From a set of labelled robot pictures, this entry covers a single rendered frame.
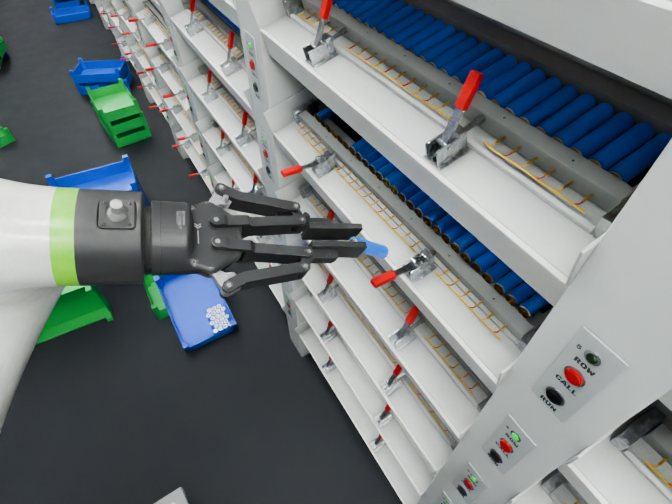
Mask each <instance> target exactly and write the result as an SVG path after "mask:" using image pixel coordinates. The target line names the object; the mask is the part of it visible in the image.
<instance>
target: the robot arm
mask: <svg viewBox="0 0 672 504"><path fill-rule="evenodd" d="M227 208H228V209H231V210H234V211H239V212H245V213H250V214H256V215H262V216H263V217H250V216H249V215H231V214H230V213H228V212H226V211H225V209H227ZM300 208H301V206H300V204H299V203H297V202H294V201H288V200H283V199H278V198H273V197H268V196H262V195H257V194H252V193H247V192H242V191H237V190H235V189H233V188H231V187H229V186H227V185H225V184H223V183H218V184H216V186H215V190H214V194H213V195H212V197H211V198H210V200H209V201H205V202H201V203H199V204H195V205H191V204H188V203H186V202H171V201H151V207H146V206H145V197H144V193H143V192H141V191H123V190H105V189H86V188H68V187H52V186H42V185H33V184H27V183H21V182H15V181H10V180H6V179H1V178H0V432H1V429H2V426H3V424H4V421H5V418H6V415H7V413H8V410H9V407H10V405H11V402H12V400H13V397H14V394H15V392H16V389H17V387H18V385H19V382H20V380H21V377H22V375H23V372H24V370H25V368H26V365H27V363H28V361H29V359H30V356H31V354H32V352H33V350H34V347H35V345H36V343H37V341H38V339H39V337H40V335H41V333H42V330H43V328H44V326H45V324H46V322H47V320H48V318H49V316H50V314H51V312H52V310H53V308H54V306H55V305H56V303H57V301H58V299H59V297H60V295H61V294H62V292H63V290H64V288H65V286H93V285H129V284H142V283H143V282H144V278H145V269H151V275H187V274H198V275H201V276H203V277H206V278H212V279H213V280H214V282H215V283H216V285H217V286H218V288H219V289H220V292H219V295H220V297H221V298H222V299H228V298H230V297H232V296H233V295H235V294H237V293H239V292H240V291H242V290H247V289H253V288H258V287H263V286H268V285H273V284H279V283H284V282H289V281H294V280H300V279H303V278H304V276H305V275H306V274H307V273H308V271H309V270H310V268H311V266H310V264H311V263H333V262H335V261H336V260H337V258H357V257H359V256H360V255H361V254H362V252H363V251H364V250H365V249H366V248H367V244H366V242H355V241H321V240H349V239H350V238H351V237H352V236H357V235H358V234H359V233H360V232H361V231H362V230H363V227H362V224H361V223H332V221H331V219H329V218H310V215H309V213H307V212H304V213H303V214H302V212H301V210H300ZM301 232H302V234H301V237H302V240H312V241H311V242H310V244H309V245H308V246H307V247H303V246H291V245H279V244H266V243H255V242H253V241H252V240H244V238H246V237H248V236H265V235H282V234H299V233H301ZM248 262H263V263H278V264H285V265H279V266H273V267H267V268H262V269H256V270H250V271H245V272H242V273H239V274H237V275H236V274H235V273H234V272H228V273H225V272H223V271H224V270H226V269H227V268H228V267H230V266H231V265H233V264H234V263H248Z"/></svg>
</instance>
